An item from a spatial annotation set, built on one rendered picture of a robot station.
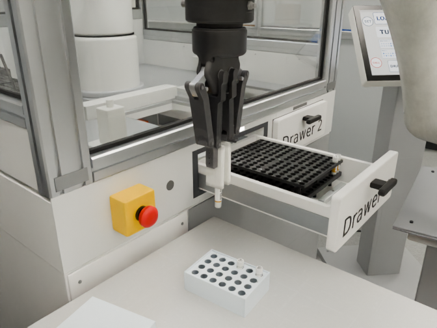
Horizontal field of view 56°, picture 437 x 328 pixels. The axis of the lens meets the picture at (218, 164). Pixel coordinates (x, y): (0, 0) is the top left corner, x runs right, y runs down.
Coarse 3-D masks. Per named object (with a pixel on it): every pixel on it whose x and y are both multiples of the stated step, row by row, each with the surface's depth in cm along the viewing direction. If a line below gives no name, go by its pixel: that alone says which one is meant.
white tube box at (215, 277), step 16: (208, 256) 76; (224, 256) 76; (192, 272) 73; (208, 272) 73; (224, 272) 72; (240, 272) 72; (192, 288) 72; (208, 288) 69; (224, 288) 68; (240, 288) 68; (256, 288) 68; (224, 304) 68; (240, 304) 66
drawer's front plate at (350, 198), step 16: (384, 160) 84; (368, 176) 77; (384, 176) 86; (336, 192) 71; (352, 192) 72; (368, 192) 80; (336, 208) 70; (352, 208) 75; (336, 224) 71; (336, 240) 72
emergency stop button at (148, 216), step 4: (144, 208) 73; (148, 208) 73; (152, 208) 73; (156, 208) 74; (140, 212) 72; (144, 212) 72; (148, 212) 72; (152, 212) 73; (156, 212) 74; (140, 216) 72; (144, 216) 72; (148, 216) 72; (152, 216) 73; (156, 216) 74; (140, 220) 72; (144, 220) 72; (148, 220) 73; (152, 220) 73; (156, 220) 74; (140, 224) 73; (144, 224) 72; (148, 224) 73; (152, 224) 74
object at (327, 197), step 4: (340, 184) 92; (344, 184) 92; (332, 188) 91; (336, 188) 91; (340, 188) 91; (328, 192) 89; (332, 192) 89; (324, 196) 87; (328, 196) 87; (320, 200) 86; (324, 200) 85; (328, 200) 87
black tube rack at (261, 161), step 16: (256, 144) 101; (272, 144) 101; (240, 160) 92; (256, 160) 92; (272, 160) 92; (288, 160) 92; (304, 160) 92; (320, 160) 92; (256, 176) 91; (272, 176) 84; (288, 176) 84; (304, 176) 84; (336, 176) 92; (304, 192) 84
